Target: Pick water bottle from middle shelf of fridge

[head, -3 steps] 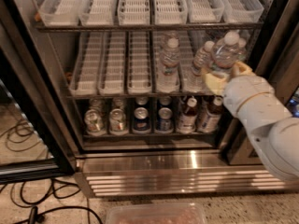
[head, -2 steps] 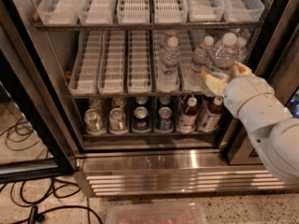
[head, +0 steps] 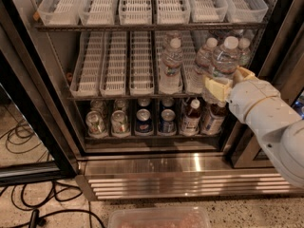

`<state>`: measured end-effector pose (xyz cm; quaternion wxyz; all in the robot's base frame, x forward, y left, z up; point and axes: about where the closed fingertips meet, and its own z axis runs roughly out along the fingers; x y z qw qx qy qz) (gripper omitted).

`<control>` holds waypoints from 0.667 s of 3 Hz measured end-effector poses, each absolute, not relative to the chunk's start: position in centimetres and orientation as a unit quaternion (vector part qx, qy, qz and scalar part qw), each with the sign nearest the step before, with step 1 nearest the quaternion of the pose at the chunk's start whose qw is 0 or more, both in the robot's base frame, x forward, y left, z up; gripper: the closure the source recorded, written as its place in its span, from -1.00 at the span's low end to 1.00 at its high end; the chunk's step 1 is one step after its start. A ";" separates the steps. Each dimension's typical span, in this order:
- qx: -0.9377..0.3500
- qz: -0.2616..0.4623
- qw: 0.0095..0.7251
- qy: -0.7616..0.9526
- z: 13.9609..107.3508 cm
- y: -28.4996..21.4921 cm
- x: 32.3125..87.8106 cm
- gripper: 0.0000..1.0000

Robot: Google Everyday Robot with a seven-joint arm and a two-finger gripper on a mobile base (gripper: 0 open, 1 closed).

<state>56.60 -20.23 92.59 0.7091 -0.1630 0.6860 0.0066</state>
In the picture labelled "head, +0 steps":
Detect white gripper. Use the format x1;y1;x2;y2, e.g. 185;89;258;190
204;66;280;124

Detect water bottle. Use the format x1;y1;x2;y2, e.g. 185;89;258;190
203;36;239;103
186;37;219;93
162;30;182;48
160;38;183;94
238;38;251;67

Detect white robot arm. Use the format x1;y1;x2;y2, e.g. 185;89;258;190
201;66;304;188

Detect brown tea bottle right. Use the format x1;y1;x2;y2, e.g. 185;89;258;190
201;102;227;135

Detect brown tea bottle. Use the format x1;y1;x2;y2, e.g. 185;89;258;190
201;102;227;135
180;99;201;136

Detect brown tea bottle left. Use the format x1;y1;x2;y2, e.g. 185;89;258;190
180;99;201;136

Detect top shelf tray far right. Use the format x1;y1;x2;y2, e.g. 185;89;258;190
226;0;268;23

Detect stainless steel display fridge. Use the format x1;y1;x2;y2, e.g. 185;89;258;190
0;0;303;200

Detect middle shelf tray far left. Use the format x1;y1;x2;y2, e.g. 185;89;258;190
70;31;105;97

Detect top shelf tray far left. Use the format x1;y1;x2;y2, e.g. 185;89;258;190
38;0;82;26

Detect black fridge door left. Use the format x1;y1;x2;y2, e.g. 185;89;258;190
0;28;78;186

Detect blue pepsi can rear right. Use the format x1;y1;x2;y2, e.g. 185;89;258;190
160;98;175;110

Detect blue pepsi can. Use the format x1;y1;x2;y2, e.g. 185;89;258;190
137;98;151;110
160;98;175;110
159;109;176;135
135;108;153;135

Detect blue pepsi can front right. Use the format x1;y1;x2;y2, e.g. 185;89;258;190
159;109;176;135

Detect blue pepsi can rear left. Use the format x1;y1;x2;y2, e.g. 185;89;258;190
137;98;151;110

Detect blue pepsi can front left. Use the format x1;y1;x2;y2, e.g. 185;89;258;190
135;108;153;135

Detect silver soda can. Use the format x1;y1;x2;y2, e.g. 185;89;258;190
114;99;129;112
111;110;130;138
85;111;107;139
90;100;107;118

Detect silver soda can rear left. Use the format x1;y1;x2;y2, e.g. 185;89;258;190
90;100;107;118

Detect silver soda can front left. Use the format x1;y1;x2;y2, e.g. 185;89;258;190
85;111;107;139

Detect clear plastic bin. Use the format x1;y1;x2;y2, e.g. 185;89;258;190
107;206;212;228

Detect black floor cables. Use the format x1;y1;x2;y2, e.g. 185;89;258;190
0;117;106;228

